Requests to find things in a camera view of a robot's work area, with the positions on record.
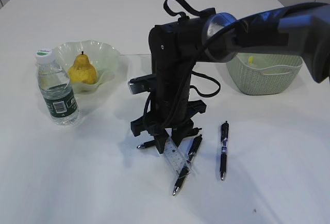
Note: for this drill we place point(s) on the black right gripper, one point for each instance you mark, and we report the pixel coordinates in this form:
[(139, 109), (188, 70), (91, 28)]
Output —
[(172, 47)]

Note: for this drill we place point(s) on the black pen across ruler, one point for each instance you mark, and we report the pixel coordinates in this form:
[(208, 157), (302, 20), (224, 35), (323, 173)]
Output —
[(152, 142)]

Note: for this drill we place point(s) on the clear plastic ruler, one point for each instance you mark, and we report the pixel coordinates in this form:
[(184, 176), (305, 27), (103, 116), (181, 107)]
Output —
[(174, 157)]

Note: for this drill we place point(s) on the black pen apart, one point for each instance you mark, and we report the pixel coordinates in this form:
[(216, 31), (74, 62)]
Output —
[(223, 156)]

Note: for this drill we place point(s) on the yellow white waste paper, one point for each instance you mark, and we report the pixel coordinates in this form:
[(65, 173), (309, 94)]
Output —
[(267, 65)]

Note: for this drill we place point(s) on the yellow pear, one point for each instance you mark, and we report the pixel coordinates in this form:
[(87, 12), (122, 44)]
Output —
[(82, 71)]

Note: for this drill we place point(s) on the clear water bottle green label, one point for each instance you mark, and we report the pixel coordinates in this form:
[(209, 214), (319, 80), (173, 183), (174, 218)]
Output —
[(56, 89)]

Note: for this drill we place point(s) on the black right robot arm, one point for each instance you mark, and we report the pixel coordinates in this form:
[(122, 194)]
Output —
[(301, 30)]

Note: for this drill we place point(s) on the black pen under ruler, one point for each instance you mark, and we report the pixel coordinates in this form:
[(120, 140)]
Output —
[(186, 167)]

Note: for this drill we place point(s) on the green glass scalloped plate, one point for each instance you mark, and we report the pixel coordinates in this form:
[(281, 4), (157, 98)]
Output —
[(104, 57)]

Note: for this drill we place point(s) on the green woven plastic basket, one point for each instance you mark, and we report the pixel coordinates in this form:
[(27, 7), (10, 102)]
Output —
[(251, 81)]

